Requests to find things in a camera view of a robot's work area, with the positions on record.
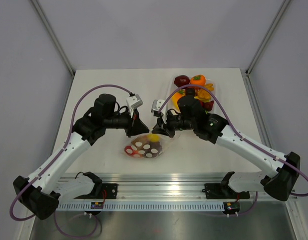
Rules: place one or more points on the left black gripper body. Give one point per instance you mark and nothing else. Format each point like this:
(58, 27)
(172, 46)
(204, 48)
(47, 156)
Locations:
(120, 120)

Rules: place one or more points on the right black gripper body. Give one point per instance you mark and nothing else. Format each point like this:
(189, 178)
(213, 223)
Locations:
(176, 123)

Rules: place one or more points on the yellow lemon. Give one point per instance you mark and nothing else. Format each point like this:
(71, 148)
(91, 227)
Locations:
(153, 137)

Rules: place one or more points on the clear zip top bag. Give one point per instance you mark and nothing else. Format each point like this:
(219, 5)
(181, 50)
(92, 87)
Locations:
(137, 143)

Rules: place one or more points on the white plastic food tray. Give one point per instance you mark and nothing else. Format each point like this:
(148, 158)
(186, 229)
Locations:
(172, 87)

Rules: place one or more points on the purple grape bunch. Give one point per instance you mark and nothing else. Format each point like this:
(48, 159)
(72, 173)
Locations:
(152, 149)

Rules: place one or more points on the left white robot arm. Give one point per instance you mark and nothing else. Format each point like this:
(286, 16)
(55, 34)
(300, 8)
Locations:
(40, 193)

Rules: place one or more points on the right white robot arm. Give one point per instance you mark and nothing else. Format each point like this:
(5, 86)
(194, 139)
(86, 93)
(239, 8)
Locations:
(278, 171)

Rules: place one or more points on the dark red fig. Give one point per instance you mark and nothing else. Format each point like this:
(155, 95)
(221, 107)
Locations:
(208, 106)

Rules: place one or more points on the dark purple plum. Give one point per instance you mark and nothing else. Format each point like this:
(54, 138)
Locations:
(190, 91)

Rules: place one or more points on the yellow orange bell pepper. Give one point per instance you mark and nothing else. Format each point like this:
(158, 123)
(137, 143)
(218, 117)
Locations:
(175, 97)

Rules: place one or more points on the orange persimmon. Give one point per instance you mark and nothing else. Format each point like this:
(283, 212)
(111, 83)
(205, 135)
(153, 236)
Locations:
(198, 80)

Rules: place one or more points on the dark red apple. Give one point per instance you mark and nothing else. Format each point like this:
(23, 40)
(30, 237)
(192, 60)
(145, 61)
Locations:
(181, 80)

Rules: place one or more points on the left small circuit board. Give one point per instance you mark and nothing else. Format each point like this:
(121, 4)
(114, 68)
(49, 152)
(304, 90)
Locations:
(97, 205)

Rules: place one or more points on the small circuit board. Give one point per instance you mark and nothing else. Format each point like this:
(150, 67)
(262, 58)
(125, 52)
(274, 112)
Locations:
(232, 206)
(97, 205)

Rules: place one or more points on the right small circuit board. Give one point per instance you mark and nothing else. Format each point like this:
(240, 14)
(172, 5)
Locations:
(232, 206)

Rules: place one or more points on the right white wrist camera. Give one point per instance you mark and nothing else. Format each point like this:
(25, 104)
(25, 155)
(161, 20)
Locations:
(159, 108)

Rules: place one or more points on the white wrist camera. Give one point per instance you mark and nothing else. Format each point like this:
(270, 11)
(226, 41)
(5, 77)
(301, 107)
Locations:
(159, 108)
(133, 102)

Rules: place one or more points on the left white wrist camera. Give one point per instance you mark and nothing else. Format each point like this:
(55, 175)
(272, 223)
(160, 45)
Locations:
(133, 102)

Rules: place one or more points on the aluminium mounting rail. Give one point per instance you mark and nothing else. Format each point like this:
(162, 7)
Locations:
(168, 187)

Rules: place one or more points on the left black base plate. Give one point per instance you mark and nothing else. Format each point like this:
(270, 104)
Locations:
(108, 191)

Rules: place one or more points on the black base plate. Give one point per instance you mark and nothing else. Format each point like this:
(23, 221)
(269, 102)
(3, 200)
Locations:
(108, 191)
(223, 192)

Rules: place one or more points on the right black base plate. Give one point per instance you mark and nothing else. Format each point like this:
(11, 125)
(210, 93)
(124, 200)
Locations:
(223, 192)

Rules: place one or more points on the left aluminium frame post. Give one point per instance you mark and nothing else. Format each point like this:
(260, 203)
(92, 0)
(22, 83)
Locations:
(47, 26)

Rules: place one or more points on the aluminium frame post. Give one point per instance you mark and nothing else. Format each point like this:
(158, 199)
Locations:
(268, 35)
(47, 26)

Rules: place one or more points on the white slotted cable duct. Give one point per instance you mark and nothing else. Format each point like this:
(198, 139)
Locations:
(159, 206)

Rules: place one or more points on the right aluminium frame post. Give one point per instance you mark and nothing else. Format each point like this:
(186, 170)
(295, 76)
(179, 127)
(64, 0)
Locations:
(268, 35)

